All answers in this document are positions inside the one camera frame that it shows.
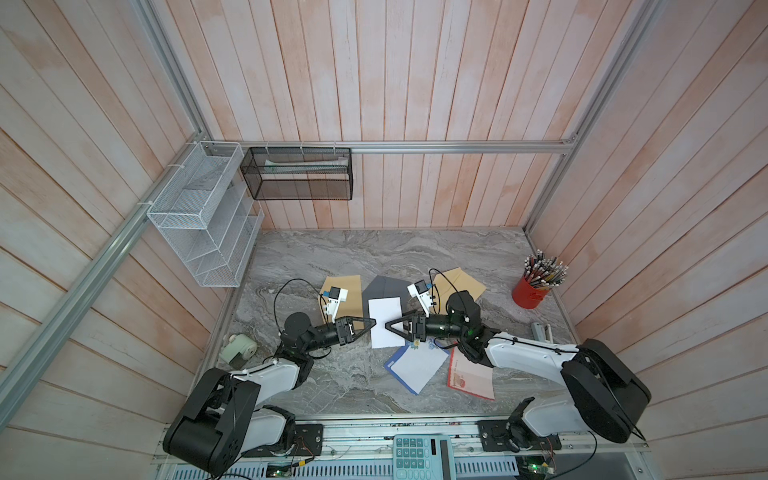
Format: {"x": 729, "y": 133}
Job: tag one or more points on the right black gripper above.
{"x": 417, "y": 334}

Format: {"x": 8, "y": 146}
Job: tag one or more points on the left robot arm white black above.
{"x": 227, "y": 414}

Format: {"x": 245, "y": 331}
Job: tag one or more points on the bundle of pencils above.
{"x": 543, "y": 273}

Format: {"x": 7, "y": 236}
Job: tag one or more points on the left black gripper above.
{"x": 344, "y": 339}

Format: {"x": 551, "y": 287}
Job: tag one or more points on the white stapler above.
{"x": 542, "y": 332}

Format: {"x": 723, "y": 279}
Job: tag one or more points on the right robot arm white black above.
{"x": 600, "y": 393}

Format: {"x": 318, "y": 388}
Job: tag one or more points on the grey envelope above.
{"x": 386, "y": 287}

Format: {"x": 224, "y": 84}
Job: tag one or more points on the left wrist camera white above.
{"x": 330, "y": 302}

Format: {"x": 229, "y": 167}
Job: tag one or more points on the blue bordered letter paper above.
{"x": 414, "y": 365}

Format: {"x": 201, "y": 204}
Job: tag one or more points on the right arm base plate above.
{"x": 513, "y": 436}

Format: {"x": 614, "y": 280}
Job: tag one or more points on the black mesh basket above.
{"x": 298, "y": 173}

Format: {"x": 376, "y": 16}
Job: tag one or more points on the red bordered card right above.
{"x": 471, "y": 378}

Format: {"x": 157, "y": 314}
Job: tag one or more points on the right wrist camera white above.
{"x": 422, "y": 292}

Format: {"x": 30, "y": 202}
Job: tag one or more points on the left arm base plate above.
{"x": 300, "y": 440}

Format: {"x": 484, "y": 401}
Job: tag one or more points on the red pencil cup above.
{"x": 526, "y": 296}

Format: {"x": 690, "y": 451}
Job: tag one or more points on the yellow envelope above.
{"x": 449, "y": 282}
{"x": 353, "y": 306}

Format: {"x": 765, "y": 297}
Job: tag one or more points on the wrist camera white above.
{"x": 422, "y": 292}
{"x": 330, "y": 302}

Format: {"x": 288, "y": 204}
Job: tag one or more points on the green tape dispenser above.
{"x": 238, "y": 350}

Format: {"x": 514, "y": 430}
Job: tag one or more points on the teal calculator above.
{"x": 423, "y": 457}

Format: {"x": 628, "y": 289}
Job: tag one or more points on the white wire mesh shelf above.
{"x": 206, "y": 214}

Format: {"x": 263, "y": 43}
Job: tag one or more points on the red bordered letter paper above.
{"x": 384, "y": 310}

